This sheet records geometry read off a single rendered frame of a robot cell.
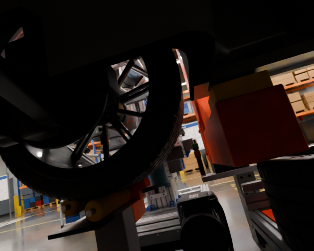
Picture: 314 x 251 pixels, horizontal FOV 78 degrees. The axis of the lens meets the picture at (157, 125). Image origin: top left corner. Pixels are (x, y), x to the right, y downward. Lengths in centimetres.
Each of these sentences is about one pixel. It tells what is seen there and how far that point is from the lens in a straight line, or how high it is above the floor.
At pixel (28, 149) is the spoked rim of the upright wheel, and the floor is 72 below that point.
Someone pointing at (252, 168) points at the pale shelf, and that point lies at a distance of 124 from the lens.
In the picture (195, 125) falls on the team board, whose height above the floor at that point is 173.
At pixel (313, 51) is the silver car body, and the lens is 63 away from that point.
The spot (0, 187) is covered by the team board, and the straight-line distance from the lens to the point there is 1106.
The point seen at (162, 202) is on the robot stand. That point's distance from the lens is 181.
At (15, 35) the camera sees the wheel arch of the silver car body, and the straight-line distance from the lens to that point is 107.
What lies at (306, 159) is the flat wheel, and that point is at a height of 50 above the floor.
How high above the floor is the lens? 56
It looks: 12 degrees up
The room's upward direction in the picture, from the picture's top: 14 degrees counter-clockwise
